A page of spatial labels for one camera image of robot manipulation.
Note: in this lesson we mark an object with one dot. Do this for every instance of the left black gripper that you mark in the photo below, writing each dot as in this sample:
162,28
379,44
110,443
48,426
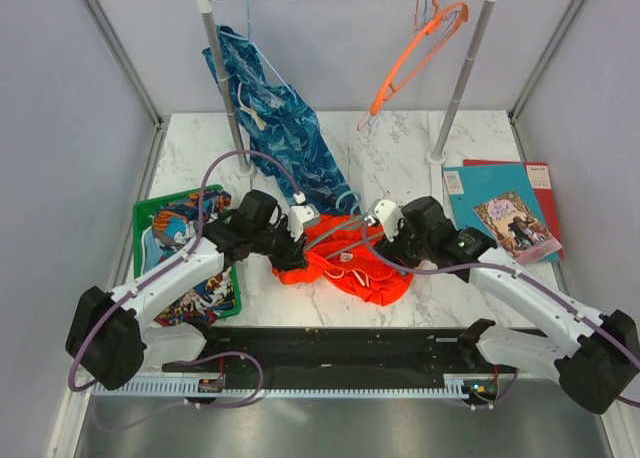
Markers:
293,257

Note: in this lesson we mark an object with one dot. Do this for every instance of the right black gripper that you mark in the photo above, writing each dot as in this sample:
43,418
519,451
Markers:
391,250

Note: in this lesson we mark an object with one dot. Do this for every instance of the orange shorts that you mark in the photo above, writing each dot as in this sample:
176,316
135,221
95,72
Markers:
344,261

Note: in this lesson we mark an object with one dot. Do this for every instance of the teal plastic hanger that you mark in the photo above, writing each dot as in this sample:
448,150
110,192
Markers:
351,223

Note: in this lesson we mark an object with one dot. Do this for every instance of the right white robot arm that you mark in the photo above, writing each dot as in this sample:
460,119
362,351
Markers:
591,355

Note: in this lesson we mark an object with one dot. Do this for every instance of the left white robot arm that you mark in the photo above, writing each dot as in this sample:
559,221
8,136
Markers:
113,335

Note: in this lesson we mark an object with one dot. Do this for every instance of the colourful comic print shorts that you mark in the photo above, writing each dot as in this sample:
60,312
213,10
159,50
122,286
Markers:
175,223

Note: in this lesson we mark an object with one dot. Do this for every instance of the blue patterned shorts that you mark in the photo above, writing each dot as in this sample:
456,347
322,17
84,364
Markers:
280,124

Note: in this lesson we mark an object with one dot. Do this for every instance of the orange plastic hanger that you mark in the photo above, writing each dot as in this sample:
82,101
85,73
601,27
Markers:
422,48

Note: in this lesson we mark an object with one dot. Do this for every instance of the teal folder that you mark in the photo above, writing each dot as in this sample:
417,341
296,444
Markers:
469,186

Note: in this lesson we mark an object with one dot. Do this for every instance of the red book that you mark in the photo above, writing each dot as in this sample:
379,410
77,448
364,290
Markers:
539,177

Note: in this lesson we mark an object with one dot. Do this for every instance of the green plastic basket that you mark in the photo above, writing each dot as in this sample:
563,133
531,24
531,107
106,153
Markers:
145,218

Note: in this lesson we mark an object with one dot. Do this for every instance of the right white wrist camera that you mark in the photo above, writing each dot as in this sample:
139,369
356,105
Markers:
388,215

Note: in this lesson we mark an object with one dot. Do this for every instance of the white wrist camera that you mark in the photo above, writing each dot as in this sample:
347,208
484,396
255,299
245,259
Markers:
388,215
301,216

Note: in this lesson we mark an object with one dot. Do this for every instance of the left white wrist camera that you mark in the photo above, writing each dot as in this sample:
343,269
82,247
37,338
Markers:
301,216

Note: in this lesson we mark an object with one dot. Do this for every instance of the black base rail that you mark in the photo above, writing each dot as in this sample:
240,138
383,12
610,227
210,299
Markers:
348,357

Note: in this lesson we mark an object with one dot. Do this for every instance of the white cable duct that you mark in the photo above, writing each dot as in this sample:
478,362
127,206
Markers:
198,386

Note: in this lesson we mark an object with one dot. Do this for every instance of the light blue wire hanger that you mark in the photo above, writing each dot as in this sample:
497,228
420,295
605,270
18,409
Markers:
273,47

